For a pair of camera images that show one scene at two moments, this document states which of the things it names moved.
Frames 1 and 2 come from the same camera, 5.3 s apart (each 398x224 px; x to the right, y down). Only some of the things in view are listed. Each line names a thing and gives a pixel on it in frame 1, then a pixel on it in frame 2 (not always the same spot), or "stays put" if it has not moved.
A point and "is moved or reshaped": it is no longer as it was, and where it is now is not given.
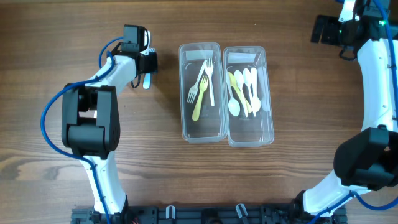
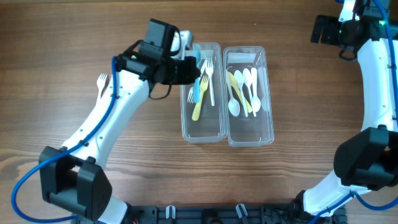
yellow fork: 203,86 stays put
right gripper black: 327,38 stays put
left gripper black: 153,66 -> 190,72
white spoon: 239,79 stays put
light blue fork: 147,77 is moved or reshaped
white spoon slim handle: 234,106 stays put
